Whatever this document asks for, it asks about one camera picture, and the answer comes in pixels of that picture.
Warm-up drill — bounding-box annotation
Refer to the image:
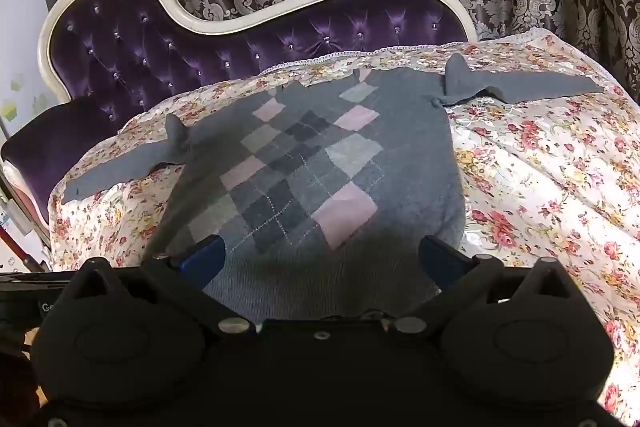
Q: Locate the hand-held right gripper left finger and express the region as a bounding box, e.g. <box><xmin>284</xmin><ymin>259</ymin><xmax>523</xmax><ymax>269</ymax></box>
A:
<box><xmin>70</xmin><ymin>234</ymin><xmax>252</xmax><ymax>339</ymax></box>

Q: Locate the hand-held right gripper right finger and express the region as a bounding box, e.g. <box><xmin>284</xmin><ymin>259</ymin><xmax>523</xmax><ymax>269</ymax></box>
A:
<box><xmin>389</xmin><ymin>234</ymin><xmax>582</xmax><ymax>339</ymax></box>

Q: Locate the grey argyle sweater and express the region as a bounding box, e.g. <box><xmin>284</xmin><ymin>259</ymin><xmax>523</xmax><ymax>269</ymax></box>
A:
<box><xmin>61</xmin><ymin>54</ymin><xmax>603</xmax><ymax>324</ymax></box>

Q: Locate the red pole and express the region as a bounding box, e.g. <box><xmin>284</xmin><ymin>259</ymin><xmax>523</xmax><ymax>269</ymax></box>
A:
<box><xmin>0</xmin><ymin>226</ymin><xmax>32</xmax><ymax>274</ymax></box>

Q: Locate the floral blanket with lace edge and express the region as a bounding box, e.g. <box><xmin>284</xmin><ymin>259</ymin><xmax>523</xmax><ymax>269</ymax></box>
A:
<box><xmin>47</xmin><ymin>27</ymin><xmax>640</xmax><ymax>427</ymax></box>

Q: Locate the purple tufted sofa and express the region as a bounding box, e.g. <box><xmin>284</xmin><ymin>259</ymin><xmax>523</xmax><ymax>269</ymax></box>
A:
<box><xmin>0</xmin><ymin>0</ymin><xmax>478</xmax><ymax>230</ymax></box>

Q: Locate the white panel with stickers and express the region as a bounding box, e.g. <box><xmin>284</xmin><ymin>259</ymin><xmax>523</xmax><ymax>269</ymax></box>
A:
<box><xmin>0</xmin><ymin>0</ymin><xmax>56</xmax><ymax>138</ymax></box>

